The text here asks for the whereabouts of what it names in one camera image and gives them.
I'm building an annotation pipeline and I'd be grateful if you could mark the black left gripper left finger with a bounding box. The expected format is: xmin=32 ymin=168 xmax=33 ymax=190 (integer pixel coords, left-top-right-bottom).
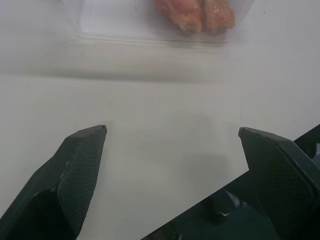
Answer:
xmin=0 ymin=124 xmax=108 ymax=240

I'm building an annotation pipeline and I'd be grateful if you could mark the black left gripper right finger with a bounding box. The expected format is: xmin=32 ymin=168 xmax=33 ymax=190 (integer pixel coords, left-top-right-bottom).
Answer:
xmin=238 ymin=126 xmax=320 ymax=240

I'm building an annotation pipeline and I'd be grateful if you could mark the clear plastic tray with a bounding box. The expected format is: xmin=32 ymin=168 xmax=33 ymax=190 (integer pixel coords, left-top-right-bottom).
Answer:
xmin=61 ymin=0 xmax=251 ymax=47

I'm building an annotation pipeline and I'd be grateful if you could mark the dark shape under table edge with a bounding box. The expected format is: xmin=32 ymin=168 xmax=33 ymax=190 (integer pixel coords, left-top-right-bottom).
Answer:
xmin=141 ymin=126 xmax=320 ymax=240

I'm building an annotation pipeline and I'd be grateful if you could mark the orange fried chicken piece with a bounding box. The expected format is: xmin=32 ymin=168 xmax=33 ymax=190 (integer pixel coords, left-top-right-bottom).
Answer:
xmin=154 ymin=0 xmax=204 ymax=33
xmin=201 ymin=0 xmax=236 ymax=35

